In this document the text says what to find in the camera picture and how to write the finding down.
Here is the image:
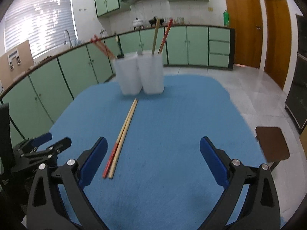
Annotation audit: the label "bamboo chopstick red handle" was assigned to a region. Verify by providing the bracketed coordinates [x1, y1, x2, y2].
[102, 98, 137, 179]

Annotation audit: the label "bamboo chopstick orange handle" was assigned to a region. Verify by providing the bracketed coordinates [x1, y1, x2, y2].
[107, 99, 138, 179]

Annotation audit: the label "bamboo chopstick red patterned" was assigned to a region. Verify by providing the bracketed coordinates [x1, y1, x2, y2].
[91, 34, 116, 60]

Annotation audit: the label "bamboo chopstick red end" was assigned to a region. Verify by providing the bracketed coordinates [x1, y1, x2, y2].
[151, 18, 160, 55]

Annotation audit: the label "black chopstick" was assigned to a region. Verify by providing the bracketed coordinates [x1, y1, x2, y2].
[158, 18, 173, 54]

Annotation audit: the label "green lower kitchen cabinets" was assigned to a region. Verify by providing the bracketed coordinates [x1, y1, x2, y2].
[1, 25, 235, 144]

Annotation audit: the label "brown wooden stool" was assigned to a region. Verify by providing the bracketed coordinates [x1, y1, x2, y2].
[256, 126, 290, 171]

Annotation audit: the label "brown cardboard board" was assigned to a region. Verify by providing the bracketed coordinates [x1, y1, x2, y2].
[0, 40, 34, 89]

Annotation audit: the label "blue table mat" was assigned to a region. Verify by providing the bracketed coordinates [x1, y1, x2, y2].
[50, 75, 266, 229]

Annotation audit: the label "chrome sink faucet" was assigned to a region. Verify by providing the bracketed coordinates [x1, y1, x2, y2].
[64, 30, 73, 49]

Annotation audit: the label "black oven cabinet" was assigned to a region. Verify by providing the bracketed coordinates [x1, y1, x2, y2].
[285, 15, 306, 134]

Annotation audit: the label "white double utensil holder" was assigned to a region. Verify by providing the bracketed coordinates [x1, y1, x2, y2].
[112, 50, 164, 96]

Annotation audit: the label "window blinds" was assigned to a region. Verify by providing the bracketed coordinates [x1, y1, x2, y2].
[4, 0, 78, 57]

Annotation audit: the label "small kettle on counter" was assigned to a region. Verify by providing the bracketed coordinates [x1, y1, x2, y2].
[100, 29, 106, 38]

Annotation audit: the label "brown wooden door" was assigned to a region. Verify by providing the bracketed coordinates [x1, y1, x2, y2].
[226, 0, 263, 69]
[264, 0, 292, 89]

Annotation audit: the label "white cooking pot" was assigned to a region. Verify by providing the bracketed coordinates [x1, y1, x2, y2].
[132, 18, 145, 30]

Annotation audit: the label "black wok pan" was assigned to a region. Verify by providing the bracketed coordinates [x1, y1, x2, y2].
[148, 17, 164, 27]

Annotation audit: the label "green bottle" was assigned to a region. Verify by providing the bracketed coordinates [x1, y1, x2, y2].
[223, 10, 230, 27]

